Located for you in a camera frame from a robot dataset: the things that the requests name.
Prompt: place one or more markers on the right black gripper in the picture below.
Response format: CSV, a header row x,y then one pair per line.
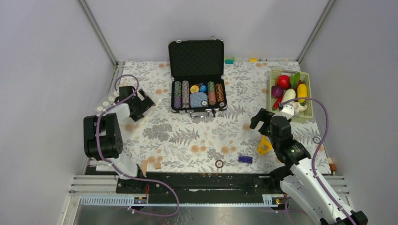
x,y
263,115

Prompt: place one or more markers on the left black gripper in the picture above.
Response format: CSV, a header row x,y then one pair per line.
x,y
146,104

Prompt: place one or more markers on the clear dotted zip top bag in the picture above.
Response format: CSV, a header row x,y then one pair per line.
x,y
108,104

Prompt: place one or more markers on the green plastic basket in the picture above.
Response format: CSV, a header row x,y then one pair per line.
x,y
302,117

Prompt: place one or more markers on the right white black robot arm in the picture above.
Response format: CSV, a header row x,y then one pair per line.
x,y
298,177

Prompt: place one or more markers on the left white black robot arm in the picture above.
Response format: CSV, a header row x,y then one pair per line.
x,y
103,138

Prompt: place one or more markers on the yellow triangular plastic tool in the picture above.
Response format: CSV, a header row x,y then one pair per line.
x,y
265,146

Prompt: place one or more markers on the purple toy onion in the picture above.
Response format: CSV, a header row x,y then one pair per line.
x,y
277,91

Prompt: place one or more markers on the white toy mushroom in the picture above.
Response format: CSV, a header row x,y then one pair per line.
x,y
298,107

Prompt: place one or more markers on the red toy tomato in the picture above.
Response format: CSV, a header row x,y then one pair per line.
x,y
283,81

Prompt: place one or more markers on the floral table mat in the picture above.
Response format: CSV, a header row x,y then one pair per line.
x,y
205,143

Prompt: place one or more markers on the yellow toy corn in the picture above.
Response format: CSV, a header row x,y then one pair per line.
x,y
302,93

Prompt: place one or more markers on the blue toy brick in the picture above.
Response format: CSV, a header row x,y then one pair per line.
x,y
245,159

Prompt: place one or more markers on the green toy leaf vegetable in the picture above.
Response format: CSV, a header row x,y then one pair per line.
x,y
294,80

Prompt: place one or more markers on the wooden cone block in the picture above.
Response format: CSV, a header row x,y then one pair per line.
x,y
143,168

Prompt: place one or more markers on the small wooden cube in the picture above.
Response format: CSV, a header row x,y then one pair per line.
x,y
157,165

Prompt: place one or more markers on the green toy block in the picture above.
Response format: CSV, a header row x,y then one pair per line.
x,y
230,61

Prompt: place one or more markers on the black poker chip case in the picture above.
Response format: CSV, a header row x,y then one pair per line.
x,y
197,69

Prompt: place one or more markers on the brown wooden peg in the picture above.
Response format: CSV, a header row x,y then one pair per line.
x,y
331,165

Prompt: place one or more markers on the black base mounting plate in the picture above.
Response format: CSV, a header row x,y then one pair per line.
x,y
202,188

